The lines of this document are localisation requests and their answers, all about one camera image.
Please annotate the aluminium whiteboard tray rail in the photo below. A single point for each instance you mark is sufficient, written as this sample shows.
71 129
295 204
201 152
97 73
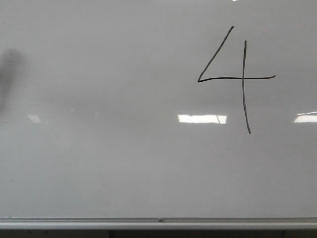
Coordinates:
309 223

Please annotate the white whiteboard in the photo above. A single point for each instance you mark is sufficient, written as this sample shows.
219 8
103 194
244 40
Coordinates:
158 108

